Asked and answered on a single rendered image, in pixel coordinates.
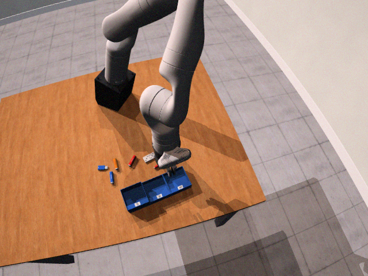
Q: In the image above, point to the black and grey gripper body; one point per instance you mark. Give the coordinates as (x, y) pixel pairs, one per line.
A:
(169, 155)

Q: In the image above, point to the white domino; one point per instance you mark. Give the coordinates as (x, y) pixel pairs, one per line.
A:
(149, 157)

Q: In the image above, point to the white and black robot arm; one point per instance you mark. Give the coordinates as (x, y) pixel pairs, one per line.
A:
(162, 109)

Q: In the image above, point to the red aa battery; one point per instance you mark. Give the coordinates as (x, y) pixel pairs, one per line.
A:
(132, 161)

